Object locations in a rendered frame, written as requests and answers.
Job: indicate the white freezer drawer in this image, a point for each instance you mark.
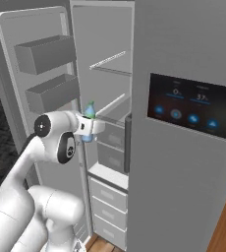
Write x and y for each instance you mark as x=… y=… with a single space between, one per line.
x=108 y=213
x=106 y=193
x=109 y=232

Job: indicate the grey fridge door with display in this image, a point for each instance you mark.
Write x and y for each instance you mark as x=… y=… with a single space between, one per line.
x=183 y=42

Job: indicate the clear freezer drawer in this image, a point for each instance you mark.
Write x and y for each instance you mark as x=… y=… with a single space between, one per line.
x=111 y=159
x=113 y=134

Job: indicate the grey fridge freezer body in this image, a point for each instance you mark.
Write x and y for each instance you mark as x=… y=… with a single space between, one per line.
x=101 y=29

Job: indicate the grey door bin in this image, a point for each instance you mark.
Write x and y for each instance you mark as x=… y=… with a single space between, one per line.
x=43 y=55
x=51 y=95

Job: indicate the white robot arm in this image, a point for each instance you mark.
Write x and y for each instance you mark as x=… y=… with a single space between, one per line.
x=23 y=197

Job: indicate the grey freezer door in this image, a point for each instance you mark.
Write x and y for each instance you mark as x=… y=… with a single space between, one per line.
x=36 y=26

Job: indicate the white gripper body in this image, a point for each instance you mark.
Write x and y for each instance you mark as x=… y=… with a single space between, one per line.
x=98 y=127

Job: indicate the glass freezer shelf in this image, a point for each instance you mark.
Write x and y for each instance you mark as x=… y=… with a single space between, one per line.
x=116 y=106
x=110 y=62

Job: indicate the blue water bottle green cap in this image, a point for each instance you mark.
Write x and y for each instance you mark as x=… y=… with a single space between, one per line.
x=90 y=111

